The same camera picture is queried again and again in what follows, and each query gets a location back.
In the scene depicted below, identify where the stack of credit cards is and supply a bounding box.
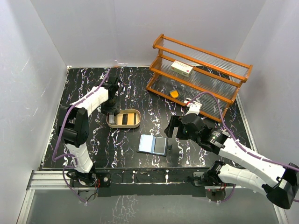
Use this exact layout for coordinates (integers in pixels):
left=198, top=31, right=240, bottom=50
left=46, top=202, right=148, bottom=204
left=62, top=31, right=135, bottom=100
left=108, top=112, right=116, bottom=125

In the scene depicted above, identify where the orange wooden shelf rack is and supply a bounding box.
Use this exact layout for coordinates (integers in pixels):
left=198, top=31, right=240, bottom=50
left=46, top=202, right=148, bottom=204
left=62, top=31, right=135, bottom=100
left=146, top=34, right=253, bottom=122

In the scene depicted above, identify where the black card in tray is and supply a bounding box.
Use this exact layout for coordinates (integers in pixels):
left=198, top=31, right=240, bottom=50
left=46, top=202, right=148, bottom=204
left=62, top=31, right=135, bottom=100
left=122, top=113, right=128, bottom=125

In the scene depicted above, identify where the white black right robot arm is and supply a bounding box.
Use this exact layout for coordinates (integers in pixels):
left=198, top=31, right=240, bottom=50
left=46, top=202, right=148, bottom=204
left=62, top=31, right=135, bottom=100
left=164, top=113, right=299, bottom=209

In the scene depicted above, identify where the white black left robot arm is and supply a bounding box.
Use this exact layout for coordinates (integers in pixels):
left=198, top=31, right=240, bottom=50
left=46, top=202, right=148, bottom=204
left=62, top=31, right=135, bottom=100
left=55, top=76, right=121, bottom=186

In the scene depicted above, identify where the white red small box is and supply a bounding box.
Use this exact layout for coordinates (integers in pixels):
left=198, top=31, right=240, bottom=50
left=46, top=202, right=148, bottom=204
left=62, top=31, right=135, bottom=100
left=171, top=60, right=193, bottom=77

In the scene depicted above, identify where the black blue card holder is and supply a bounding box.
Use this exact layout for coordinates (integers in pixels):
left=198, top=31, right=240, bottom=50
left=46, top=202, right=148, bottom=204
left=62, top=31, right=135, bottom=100
left=137, top=134, right=168, bottom=156

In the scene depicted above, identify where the beige oval plastic tray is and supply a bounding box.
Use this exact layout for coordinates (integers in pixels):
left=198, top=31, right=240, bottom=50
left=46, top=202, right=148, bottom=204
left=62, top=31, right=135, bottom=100
left=106, top=109, right=141, bottom=129

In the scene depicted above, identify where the white black small device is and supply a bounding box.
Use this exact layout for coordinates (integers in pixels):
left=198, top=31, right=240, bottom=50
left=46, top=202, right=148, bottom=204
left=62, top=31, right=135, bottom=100
left=184, top=98, right=202, bottom=110

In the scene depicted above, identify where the small orange yellow block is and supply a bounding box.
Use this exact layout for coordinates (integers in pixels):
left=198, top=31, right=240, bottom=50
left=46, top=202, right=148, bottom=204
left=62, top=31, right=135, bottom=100
left=170, top=90, right=179, bottom=99

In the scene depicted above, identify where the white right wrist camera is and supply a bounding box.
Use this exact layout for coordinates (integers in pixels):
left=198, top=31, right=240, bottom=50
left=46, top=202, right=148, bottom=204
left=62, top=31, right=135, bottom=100
left=185, top=102, right=202, bottom=116

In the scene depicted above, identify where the black credit card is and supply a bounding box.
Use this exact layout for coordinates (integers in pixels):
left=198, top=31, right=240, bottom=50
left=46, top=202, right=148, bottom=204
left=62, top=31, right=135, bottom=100
left=154, top=137, right=167, bottom=154

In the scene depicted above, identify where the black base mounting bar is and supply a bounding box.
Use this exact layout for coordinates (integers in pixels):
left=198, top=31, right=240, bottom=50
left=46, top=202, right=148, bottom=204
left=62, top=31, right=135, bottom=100
left=96, top=168, right=211, bottom=197

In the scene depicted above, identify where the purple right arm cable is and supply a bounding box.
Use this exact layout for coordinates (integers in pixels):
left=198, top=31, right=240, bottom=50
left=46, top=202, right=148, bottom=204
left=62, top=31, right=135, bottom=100
left=185, top=91, right=299, bottom=203

